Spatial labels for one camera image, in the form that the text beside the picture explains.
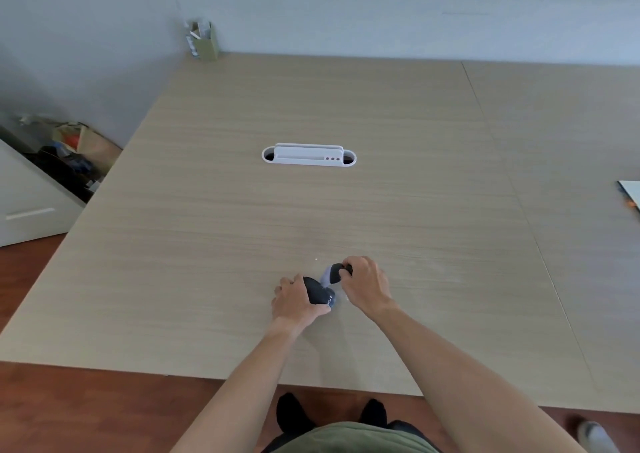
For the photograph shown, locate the white desk cable tray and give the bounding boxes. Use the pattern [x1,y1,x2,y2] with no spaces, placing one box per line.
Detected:
[261,143,358,167]

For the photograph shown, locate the person's black socked right foot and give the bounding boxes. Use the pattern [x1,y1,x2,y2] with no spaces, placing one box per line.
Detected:
[360,398,389,428]

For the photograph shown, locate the person's black socked foot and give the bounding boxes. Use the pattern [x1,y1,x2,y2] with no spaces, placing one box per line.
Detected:
[276,392,317,437]
[360,398,389,428]

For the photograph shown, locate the green pen holder box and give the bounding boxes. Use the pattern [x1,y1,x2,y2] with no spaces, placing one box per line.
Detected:
[192,22,220,61]

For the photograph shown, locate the person's right hand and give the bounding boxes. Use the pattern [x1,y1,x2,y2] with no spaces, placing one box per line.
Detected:
[340,256,396,324]

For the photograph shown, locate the pile of bags and clutter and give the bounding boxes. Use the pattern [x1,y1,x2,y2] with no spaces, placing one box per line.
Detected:
[19,114,124,203]

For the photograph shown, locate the black and light blue sock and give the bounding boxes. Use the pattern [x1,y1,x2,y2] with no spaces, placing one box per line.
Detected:
[303,263,354,309]

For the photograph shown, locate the person's black socked left foot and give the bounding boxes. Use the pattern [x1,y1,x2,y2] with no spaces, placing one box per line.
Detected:
[276,392,317,437]

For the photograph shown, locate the white cabinet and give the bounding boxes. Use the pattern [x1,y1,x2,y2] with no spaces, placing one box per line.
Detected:
[0,137,86,248]

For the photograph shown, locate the person's olive green shirt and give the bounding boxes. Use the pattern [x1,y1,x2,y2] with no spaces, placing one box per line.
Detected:
[270,421,442,453]

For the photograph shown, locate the white paper sheet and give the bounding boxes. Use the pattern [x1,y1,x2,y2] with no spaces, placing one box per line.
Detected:
[617,180,640,212]

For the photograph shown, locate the papers in pen holder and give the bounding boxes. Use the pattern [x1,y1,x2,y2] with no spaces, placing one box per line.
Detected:
[184,19,211,57]

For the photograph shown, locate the person's right forearm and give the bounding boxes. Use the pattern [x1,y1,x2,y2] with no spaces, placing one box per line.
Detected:
[372,304,587,453]

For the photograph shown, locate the white shoe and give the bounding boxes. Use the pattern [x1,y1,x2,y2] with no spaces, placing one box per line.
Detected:
[577,420,622,453]

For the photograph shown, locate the person's left hand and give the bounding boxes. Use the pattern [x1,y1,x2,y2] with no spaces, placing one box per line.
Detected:
[271,275,332,337]

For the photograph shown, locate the person's left forearm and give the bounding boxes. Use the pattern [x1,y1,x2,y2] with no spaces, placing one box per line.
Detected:
[169,320,304,453]

